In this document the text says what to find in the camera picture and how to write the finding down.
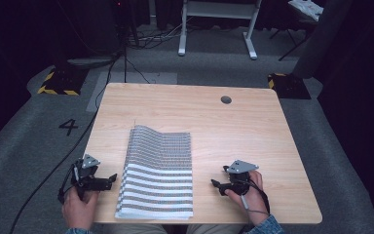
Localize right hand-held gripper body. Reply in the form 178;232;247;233
219;159;260;197

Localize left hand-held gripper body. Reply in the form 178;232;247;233
71;154;113;200

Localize stack of striped placemats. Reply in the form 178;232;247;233
114;124;195;221

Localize person's right hand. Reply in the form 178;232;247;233
224;170;271;227

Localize person's left hand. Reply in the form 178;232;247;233
60;186;100;231

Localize person's beige trouser legs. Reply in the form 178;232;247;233
92;222;245;234

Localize grey floor plate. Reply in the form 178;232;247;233
85;70;179;113

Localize grey stand base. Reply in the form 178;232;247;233
65;56;115;68

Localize black stand pole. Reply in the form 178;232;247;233
109;0;141;84

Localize black chair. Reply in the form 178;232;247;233
268;13;318;62

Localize grey curtain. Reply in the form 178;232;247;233
292;0;354;80

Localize white cloth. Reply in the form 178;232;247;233
287;0;324;22

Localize left hand-held gripper cable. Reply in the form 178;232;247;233
56;163;80;205

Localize hand-held gripper cable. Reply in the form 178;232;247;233
56;163;80;205
241;177;271;216

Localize right hand-held gripper cable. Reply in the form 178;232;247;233
241;177;271;216

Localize long black floor cable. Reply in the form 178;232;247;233
9;53;127;234

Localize black yellow striped base plate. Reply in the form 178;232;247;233
36;65;90;97
267;72;313;100

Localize bundle of floor cables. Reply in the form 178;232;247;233
126;18;191;51

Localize white desk frame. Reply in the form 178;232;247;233
177;0;263;60

